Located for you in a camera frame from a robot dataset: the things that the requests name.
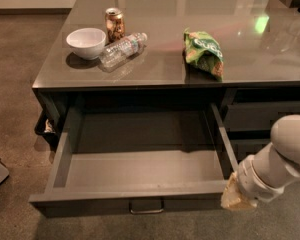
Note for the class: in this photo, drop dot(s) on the clear plastic water bottle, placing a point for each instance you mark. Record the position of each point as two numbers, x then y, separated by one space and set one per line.
122 49

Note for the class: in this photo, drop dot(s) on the copper soda can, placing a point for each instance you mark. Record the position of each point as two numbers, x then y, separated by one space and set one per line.
115 25

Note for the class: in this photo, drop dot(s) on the dark grey drawer cabinet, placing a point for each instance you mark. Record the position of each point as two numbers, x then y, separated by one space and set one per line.
259 40

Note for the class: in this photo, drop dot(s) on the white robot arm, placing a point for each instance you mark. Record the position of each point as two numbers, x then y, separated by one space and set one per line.
263 176

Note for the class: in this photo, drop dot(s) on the green chip bag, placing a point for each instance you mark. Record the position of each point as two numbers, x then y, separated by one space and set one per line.
203 52

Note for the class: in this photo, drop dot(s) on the middle right drawer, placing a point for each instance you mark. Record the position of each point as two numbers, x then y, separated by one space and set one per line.
244 147

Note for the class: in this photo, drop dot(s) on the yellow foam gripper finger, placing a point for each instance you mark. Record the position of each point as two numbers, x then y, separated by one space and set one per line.
232 199

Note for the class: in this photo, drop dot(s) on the white bowl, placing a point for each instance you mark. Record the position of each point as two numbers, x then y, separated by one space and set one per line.
87 43

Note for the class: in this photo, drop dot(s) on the dark grey drawer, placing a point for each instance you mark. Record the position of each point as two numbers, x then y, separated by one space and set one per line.
138 161

